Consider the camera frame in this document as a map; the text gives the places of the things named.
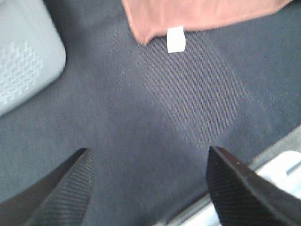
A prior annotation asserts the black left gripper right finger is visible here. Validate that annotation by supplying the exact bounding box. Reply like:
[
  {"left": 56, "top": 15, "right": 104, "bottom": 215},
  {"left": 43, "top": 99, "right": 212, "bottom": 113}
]
[{"left": 206, "top": 146, "right": 301, "bottom": 226}]

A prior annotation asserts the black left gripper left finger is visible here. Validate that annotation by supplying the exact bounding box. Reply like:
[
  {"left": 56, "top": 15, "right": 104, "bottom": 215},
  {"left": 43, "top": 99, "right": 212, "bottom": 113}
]
[{"left": 0, "top": 148, "right": 94, "bottom": 226}]

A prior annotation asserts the brown towel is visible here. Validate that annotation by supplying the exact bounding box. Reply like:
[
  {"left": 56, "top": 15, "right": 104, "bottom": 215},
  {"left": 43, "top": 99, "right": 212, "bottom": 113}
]
[{"left": 122, "top": 0, "right": 290, "bottom": 46}]

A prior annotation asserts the white towel label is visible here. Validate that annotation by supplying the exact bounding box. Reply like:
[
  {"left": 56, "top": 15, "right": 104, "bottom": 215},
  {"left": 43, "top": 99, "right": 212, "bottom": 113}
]
[{"left": 166, "top": 26, "right": 186, "bottom": 53}]

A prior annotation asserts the white plastic storage basket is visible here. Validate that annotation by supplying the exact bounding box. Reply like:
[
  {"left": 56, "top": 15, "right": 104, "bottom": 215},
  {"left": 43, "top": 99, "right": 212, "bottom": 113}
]
[{"left": 256, "top": 150, "right": 301, "bottom": 199}]

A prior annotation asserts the grey perforated laundry basket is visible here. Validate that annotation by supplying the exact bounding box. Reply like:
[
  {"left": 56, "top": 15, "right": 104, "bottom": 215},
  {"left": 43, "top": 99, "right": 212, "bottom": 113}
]
[{"left": 0, "top": 0, "right": 66, "bottom": 115}]

